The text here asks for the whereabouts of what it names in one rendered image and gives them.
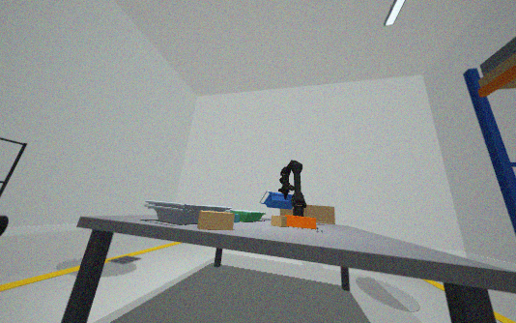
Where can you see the green plastic tray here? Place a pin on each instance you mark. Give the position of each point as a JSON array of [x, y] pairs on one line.
[[247, 216]]

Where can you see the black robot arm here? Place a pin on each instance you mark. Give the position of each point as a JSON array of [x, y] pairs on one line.
[[297, 197]]

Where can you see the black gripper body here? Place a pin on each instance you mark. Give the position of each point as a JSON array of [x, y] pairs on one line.
[[285, 186]]

